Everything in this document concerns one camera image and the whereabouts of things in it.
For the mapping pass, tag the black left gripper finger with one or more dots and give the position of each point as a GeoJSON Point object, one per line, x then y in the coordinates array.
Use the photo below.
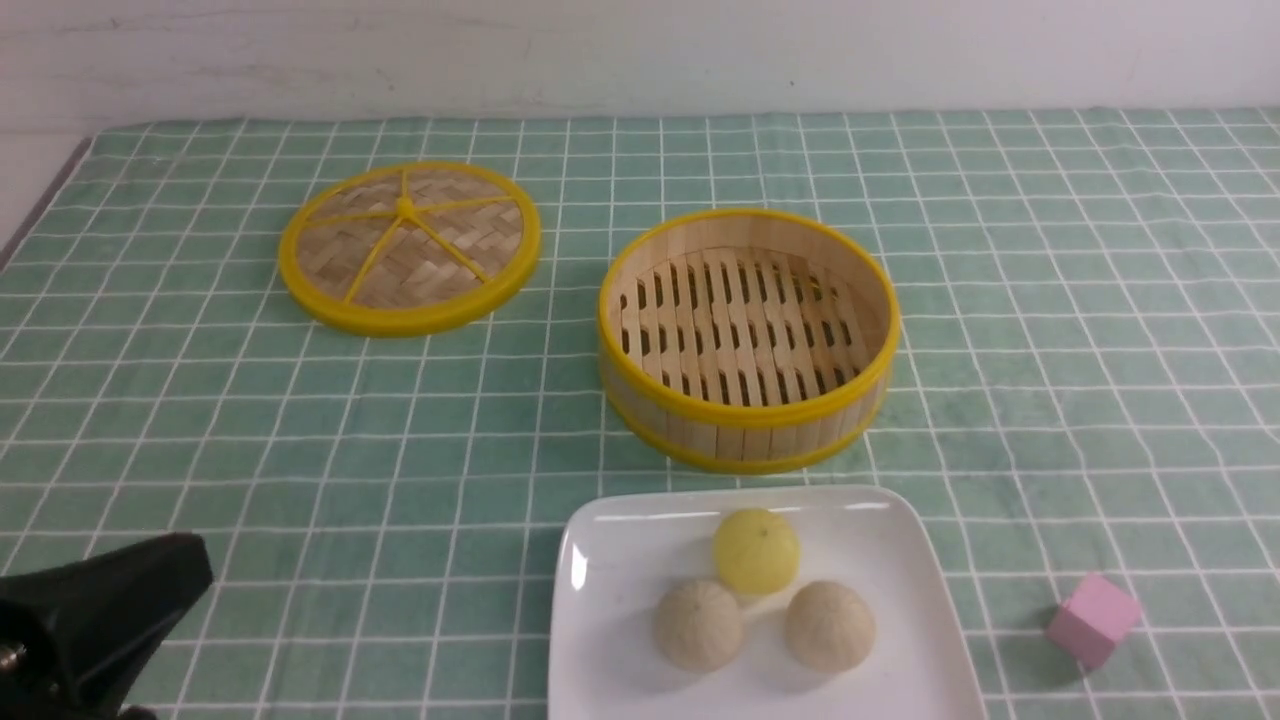
{"type": "Point", "coordinates": [76, 637]}

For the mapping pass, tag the white steamed bun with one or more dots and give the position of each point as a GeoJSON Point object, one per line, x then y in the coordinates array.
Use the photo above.
{"type": "Point", "coordinates": [698, 626]}
{"type": "Point", "coordinates": [829, 627]}

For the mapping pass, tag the yellow steamed bun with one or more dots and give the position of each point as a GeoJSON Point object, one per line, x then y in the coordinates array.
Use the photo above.
{"type": "Point", "coordinates": [756, 551]}

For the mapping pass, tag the white square plate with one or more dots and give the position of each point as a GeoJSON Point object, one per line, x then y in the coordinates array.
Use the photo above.
{"type": "Point", "coordinates": [619, 555]}

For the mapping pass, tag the bamboo steamer lid yellow rim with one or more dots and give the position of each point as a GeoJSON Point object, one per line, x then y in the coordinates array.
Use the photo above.
{"type": "Point", "coordinates": [415, 249]}

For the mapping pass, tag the bamboo steamer basket yellow rim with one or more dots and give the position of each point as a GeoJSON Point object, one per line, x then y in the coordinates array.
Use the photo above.
{"type": "Point", "coordinates": [747, 341]}

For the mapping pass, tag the pink cube block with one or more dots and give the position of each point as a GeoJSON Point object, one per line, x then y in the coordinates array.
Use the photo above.
{"type": "Point", "coordinates": [1093, 621]}

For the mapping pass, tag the green checkered tablecloth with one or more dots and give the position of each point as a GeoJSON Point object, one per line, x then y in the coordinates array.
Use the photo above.
{"type": "Point", "coordinates": [1088, 382]}

